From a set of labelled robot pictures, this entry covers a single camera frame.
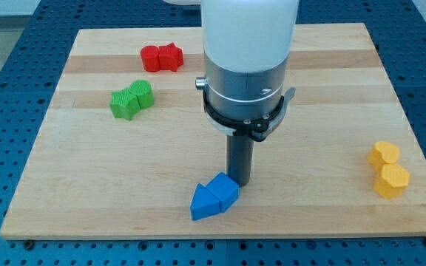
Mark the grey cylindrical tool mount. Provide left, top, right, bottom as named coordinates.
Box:
left=195, top=57, right=296, bottom=142

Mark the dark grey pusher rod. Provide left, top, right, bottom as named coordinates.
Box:
left=226, top=136, right=254, bottom=187

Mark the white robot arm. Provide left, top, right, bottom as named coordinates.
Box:
left=195, top=0, right=299, bottom=186

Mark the yellow heart block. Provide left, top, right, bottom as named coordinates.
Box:
left=367, top=140, right=401, bottom=173

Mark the yellow hexagon block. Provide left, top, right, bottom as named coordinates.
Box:
left=373, top=163, right=410, bottom=199

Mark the blue cube block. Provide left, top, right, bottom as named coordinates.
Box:
left=206, top=172, right=240, bottom=213

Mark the blue triangle block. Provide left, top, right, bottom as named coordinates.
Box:
left=190, top=184, right=220, bottom=220

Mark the red star block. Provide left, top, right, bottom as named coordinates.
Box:
left=158, top=43, right=183, bottom=72

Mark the green cylinder block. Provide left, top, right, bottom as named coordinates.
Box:
left=128, top=80, right=155, bottom=109

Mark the red cylinder block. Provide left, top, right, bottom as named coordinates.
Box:
left=141, top=45, right=160, bottom=72

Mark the wooden board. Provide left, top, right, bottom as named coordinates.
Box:
left=0, top=23, right=426, bottom=240

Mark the green star block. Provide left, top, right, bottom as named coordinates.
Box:
left=109, top=88, right=141, bottom=120

